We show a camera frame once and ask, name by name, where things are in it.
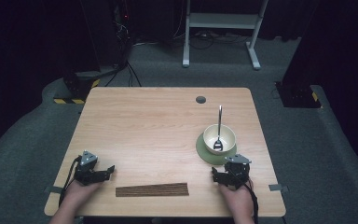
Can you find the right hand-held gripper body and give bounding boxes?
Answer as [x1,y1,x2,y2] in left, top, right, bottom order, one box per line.
[223,154,253,190]

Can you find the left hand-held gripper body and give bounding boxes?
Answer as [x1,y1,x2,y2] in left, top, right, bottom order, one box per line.
[74,150,105,186]

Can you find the cream ceramic bowl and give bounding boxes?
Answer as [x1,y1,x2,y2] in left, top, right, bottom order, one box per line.
[202,123,238,156]

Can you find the row of brown chopsticks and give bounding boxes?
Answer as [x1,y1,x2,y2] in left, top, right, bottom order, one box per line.
[115,182,190,198]

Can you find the person's left hand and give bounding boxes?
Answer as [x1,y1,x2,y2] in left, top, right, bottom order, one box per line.
[62,179,104,208]

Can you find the person's right hand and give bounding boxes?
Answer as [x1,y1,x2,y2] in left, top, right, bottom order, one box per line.
[218,179,255,214]

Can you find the green round saucer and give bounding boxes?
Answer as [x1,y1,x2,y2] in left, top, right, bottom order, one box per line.
[195,132,239,166]

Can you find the grey tape piece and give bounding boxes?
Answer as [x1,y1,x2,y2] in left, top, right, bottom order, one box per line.
[44,185,64,195]
[268,183,290,192]

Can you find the metal spoon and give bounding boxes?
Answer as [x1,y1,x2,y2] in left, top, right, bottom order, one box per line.
[213,105,225,152]

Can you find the black yellow-striped stand base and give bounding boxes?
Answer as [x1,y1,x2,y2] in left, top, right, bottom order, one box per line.
[52,70,102,105]

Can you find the black floor cables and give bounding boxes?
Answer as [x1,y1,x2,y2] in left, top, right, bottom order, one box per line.
[103,60,143,89]

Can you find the cables under white stand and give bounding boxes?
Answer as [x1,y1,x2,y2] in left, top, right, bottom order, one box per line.
[188,30,250,50]

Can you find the dark equipment rack with wires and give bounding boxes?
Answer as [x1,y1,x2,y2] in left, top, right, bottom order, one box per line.
[111,0,135,67]

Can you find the white metal stand frame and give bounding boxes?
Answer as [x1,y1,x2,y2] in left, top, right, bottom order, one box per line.
[182,0,270,71]

